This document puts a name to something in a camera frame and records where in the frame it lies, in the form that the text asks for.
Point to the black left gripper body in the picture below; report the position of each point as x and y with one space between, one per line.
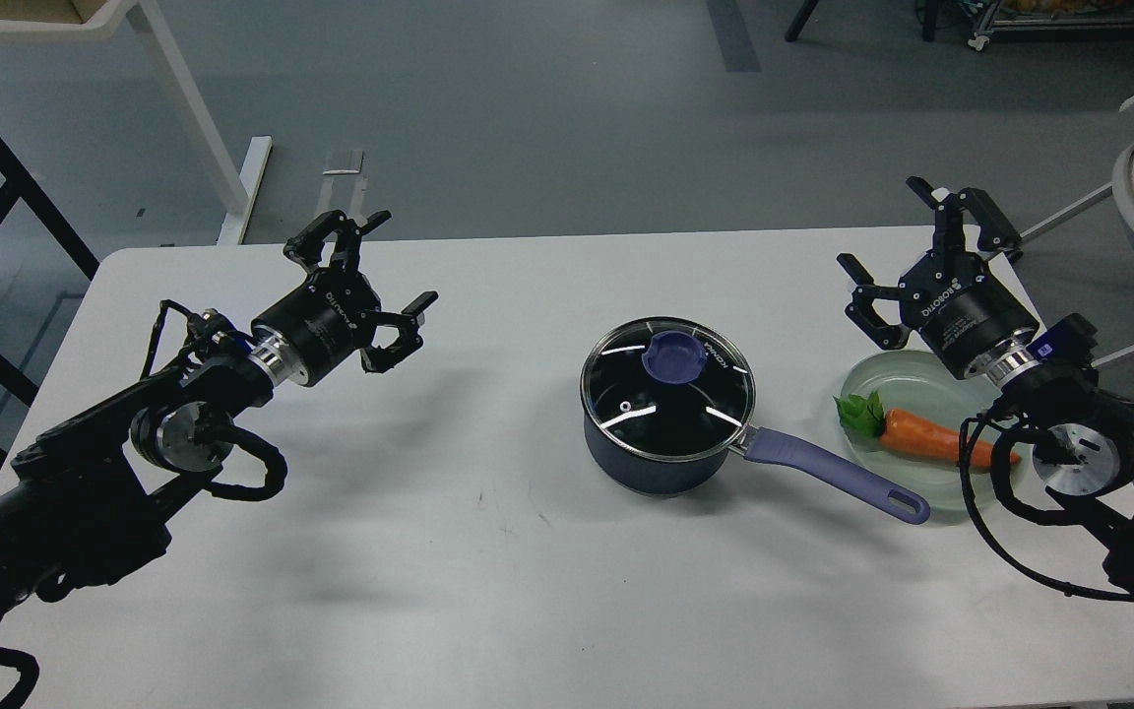
320 322

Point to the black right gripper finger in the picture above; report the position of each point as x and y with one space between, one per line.
996 235
862 312

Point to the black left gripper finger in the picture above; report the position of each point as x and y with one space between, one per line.
407 322
306 248

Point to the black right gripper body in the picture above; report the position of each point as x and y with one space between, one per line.
961 311

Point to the blue saucepan purple handle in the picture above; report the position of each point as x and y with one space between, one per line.
765 446

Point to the glass pot lid purple knob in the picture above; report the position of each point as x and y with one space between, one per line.
667 389

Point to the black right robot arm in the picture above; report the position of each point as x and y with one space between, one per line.
1064 455

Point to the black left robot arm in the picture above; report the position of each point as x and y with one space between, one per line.
96 492

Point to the pale green glass plate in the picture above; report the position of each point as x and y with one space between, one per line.
916 381

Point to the orange toy carrot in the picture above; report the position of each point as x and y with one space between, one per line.
874 428

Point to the metal wheeled cart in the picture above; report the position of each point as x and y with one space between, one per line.
992 20

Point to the white table frame leg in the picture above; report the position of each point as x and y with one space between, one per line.
71 21

